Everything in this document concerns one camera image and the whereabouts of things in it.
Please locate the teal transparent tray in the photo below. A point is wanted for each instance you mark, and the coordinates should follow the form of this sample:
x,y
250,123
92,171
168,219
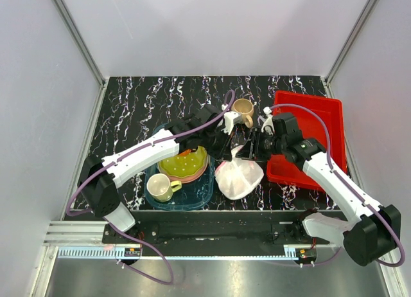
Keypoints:
x,y
192,196

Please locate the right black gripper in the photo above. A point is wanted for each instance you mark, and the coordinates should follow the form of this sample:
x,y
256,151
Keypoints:
x,y
252,148

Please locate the orange cup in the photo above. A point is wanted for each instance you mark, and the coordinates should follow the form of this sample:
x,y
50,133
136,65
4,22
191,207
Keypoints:
x,y
185,153

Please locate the pink plate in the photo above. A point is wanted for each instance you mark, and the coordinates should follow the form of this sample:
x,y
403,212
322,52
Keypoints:
x,y
183,173

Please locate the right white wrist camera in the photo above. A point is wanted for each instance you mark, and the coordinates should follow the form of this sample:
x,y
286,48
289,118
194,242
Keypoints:
x,y
268,126

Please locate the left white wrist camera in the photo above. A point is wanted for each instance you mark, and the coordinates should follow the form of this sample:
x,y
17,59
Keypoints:
x,y
230,119

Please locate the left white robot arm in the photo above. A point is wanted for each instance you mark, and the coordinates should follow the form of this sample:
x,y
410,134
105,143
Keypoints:
x,y
101,178

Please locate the yellow-green dotted plate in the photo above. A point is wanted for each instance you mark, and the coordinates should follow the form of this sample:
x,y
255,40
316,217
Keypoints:
x,y
198,156

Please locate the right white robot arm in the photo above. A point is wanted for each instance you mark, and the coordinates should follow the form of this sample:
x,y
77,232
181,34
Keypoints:
x,y
369,230

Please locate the beige ceramic mug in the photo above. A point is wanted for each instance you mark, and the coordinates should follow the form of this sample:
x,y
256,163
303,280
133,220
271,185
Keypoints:
x,y
246,108

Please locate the pale yellow mug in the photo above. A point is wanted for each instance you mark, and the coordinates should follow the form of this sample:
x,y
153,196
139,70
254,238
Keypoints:
x,y
161,188

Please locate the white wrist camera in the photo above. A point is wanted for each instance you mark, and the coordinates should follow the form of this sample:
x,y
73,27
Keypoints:
x,y
268,126
230,119

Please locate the red plastic bin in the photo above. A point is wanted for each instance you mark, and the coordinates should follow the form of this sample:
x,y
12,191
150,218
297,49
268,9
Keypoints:
x,y
330,121

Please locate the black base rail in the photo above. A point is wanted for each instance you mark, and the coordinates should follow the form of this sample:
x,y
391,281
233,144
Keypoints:
x,y
216,233

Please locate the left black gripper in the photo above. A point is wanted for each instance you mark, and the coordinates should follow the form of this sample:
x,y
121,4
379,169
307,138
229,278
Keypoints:
x,y
225,152

